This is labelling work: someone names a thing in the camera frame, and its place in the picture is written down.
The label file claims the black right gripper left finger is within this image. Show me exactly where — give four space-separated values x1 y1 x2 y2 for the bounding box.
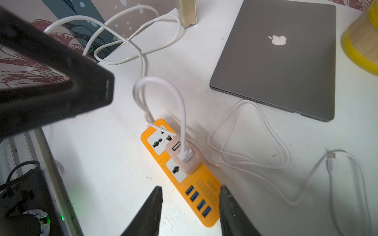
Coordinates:
121 186 163 236

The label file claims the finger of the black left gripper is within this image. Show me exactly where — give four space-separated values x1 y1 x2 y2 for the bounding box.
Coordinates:
1 8 115 139

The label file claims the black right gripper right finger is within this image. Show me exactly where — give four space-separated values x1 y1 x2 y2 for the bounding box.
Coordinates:
219 185 261 236

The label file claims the white laptop charger cable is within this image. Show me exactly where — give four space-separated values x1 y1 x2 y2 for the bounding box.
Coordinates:
132 76 373 236

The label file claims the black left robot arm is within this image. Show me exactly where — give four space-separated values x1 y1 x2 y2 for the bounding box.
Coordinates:
1 8 115 236

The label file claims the pink usb charger adapter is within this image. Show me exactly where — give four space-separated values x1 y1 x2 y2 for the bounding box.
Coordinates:
165 134 201 175

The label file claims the dark grey laptop on left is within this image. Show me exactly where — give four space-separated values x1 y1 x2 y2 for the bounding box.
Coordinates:
210 1 336 122

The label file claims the orange power strip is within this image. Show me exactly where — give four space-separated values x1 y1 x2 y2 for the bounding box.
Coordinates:
141 127 222 228

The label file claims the black-lid glass jar on table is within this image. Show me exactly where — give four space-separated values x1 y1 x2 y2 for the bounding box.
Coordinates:
176 0 197 29

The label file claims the yellow bamboo steamer basket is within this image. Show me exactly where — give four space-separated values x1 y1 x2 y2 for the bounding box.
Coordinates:
341 1 378 76

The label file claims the white left power strip cord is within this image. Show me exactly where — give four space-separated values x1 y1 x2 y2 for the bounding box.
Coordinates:
43 4 182 133

